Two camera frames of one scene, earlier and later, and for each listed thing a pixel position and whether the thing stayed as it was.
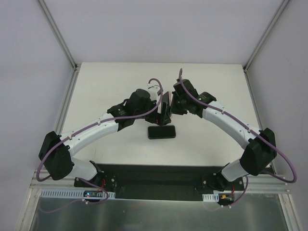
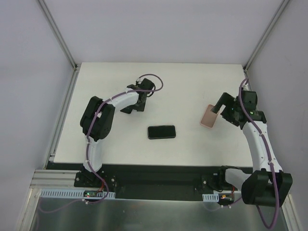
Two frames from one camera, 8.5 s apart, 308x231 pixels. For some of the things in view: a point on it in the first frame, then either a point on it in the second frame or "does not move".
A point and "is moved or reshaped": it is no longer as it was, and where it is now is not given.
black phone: (159, 132) does not move
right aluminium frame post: (283, 5) does not move
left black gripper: (158, 115) -> (135, 106)
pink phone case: (170, 94) is moved or reshaped
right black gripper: (175, 106) -> (227, 109)
